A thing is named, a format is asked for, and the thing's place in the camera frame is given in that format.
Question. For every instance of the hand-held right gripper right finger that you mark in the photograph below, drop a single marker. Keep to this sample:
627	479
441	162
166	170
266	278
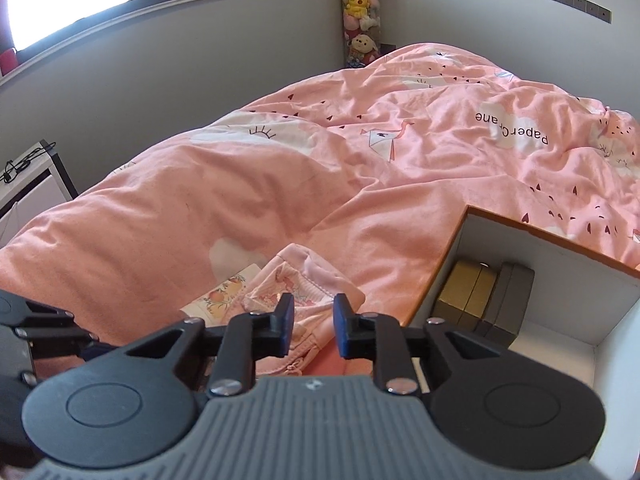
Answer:
342	327

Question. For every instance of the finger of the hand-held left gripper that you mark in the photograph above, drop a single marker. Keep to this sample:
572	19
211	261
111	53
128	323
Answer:
50	322

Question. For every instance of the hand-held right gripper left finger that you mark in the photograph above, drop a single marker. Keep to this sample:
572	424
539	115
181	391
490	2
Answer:
286	325

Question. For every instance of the pink printed pouch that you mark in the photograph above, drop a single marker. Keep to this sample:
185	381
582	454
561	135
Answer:
310	275

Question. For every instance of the peach print card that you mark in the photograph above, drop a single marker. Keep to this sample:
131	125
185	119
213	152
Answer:
220	295

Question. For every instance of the olive brown box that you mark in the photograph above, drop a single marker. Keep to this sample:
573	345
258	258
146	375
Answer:
462	290

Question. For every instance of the dark grey box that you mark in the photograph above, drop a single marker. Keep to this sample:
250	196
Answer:
510	305

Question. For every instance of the orange cardboard box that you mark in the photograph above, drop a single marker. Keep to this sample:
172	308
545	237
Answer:
550	270

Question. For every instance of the white side table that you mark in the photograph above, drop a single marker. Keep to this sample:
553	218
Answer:
30	175

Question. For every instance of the pink printed blanket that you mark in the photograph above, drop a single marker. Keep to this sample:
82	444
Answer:
200	185

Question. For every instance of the red container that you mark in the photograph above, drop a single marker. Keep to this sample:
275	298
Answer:
7	60

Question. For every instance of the column of plush toys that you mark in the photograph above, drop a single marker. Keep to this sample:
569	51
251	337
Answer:
360	5

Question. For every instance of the wall switch panel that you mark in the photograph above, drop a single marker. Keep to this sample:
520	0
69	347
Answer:
580	5

